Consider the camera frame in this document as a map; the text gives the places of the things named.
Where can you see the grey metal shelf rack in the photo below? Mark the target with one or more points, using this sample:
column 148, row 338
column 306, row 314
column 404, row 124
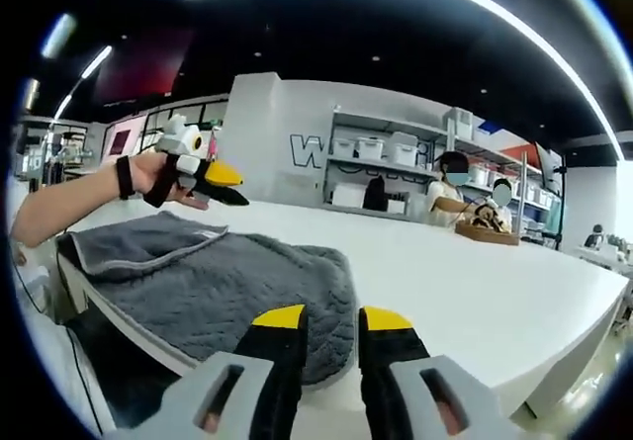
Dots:
column 376, row 123

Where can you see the person's left hand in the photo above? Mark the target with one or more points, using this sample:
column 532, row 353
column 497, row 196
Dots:
column 151, row 175

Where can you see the black bag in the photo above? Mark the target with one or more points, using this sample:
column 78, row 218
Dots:
column 374, row 193

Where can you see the pink flag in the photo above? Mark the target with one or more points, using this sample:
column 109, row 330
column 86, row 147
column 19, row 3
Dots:
column 212, row 146

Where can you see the black tripod stand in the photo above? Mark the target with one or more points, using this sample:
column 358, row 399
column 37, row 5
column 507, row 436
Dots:
column 560, row 202

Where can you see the wooden tray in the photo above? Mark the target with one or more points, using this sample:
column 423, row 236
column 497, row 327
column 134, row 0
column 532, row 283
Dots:
column 487, row 236

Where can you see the grey towel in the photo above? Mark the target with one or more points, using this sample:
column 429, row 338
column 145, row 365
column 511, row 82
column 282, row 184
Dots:
column 198, row 287

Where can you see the row of white storage bins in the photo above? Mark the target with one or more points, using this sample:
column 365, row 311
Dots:
column 371, row 148

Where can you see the white laptop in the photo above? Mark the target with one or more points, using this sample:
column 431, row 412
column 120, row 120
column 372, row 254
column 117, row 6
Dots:
column 121, row 141

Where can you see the short ceiling light strip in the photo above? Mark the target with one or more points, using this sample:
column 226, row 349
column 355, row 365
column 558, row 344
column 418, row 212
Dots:
column 96, row 61

